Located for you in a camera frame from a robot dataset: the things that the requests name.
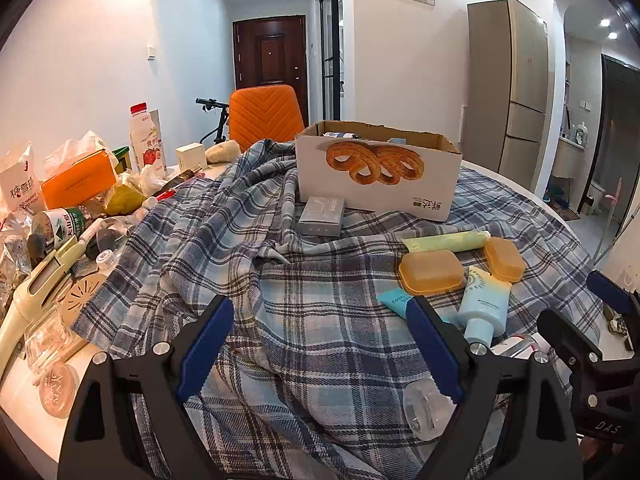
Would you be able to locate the beige fluffy puff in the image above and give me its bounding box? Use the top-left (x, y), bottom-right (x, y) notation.
top-left (206, 141), bottom-right (241, 163)

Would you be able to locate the cardboard box with pastry print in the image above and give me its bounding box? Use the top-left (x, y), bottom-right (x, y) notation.
top-left (295, 120), bottom-right (463, 222)

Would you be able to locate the round pink lid jar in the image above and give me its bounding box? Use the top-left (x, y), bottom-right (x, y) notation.
top-left (37, 362), bottom-right (78, 417)

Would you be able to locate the teal sachet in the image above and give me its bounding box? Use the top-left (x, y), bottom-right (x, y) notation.
top-left (376, 290), bottom-right (416, 318)

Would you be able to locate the beige refrigerator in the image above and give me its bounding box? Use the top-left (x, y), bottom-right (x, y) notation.
top-left (467, 0), bottom-right (549, 192)

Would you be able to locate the green label bottle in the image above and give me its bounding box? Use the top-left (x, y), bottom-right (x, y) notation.
top-left (31, 206), bottom-right (91, 256)

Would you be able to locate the clear plastic bag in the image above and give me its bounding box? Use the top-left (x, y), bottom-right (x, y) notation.
top-left (44, 130), bottom-right (118, 171)

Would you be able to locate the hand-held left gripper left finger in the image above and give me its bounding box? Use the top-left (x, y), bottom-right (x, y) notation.
top-left (57, 295), bottom-right (235, 480)

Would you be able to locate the beige vented disc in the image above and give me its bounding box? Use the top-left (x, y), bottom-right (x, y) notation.
top-left (60, 270), bottom-right (111, 328)

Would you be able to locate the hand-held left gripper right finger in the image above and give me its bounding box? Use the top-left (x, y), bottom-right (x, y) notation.
top-left (406, 296), bottom-right (583, 480)

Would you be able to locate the small white box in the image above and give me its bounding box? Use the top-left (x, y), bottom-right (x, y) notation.
top-left (175, 143), bottom-right (207, 171)

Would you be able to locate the pale green tube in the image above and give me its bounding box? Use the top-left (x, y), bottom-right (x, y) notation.
top-left (402, 229), bottom-right (492, 255)

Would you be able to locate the small grey box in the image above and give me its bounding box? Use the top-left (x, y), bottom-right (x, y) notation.
top-left (298, 195), bottom-right (347, 237)

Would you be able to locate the clear spray bottle red label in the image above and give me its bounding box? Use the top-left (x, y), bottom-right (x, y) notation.
top-left (402, 332), bottom-right (551, 442)

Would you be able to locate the orange rectangular box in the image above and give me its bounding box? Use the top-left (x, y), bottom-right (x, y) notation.
top-left (40, 150), bottom-right (118, 210)

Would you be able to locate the crumpled white tissue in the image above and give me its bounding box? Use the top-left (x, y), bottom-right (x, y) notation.
top-left (137, 162), bottom-right (168, 196)

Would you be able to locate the dark brown door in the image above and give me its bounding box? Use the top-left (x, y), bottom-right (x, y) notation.
top-left (232, 16), bottom-right (308, 126)

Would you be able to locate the yellow green pouch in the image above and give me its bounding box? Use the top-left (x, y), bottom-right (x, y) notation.
top-left (103, 182), bottom-right (148, 216)

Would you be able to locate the clear plastic container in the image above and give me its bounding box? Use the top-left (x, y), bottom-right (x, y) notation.
top-left (22, 310), bottom-right (88, 373)

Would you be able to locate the light blue bottle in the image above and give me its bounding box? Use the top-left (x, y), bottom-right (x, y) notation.
top-left (457, 266), bottom-right (513, 346)

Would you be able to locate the cream handheld device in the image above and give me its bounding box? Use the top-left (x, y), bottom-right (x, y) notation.
top-left (0, 236), bottom-right (93, 361)

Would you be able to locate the orange chair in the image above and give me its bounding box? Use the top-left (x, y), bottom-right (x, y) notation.
top-left (228, 85), bottom-right (306, 153)

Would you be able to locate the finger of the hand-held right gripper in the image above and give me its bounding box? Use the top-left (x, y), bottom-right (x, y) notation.
top-left (537, 307), bottom-right (604, 406)
top-left (587, 270), bottom-right (640, 321)

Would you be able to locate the blue plaid cloth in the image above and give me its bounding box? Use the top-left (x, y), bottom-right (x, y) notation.
top-left (70, 139), bottom-right (603, 480)

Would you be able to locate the white bag red print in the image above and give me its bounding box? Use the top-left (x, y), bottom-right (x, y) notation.
top-left (0, 142), bottom-right (46, 213)

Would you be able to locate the black framed glass door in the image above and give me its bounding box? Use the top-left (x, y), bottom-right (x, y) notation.
top-left (319, 0), bottom-right (346, 122)

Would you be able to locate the orange soap box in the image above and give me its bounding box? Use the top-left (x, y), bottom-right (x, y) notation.
top-left (482, 236), bottom-right (527, 282)
top-left (398, 250), bottom-right (467, 296)

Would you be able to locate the white milk bottle strawberry print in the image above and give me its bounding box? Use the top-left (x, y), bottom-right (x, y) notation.
top-left (129, 102), bottom-right (167, 173)

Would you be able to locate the white vanity cabinet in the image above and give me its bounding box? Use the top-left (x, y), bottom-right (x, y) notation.
top-left (549, 135), bottom-right (591, 181)

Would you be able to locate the dark bathroom door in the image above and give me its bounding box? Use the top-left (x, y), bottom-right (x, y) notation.
top-left (575, 54), bottom-right (640, 216)

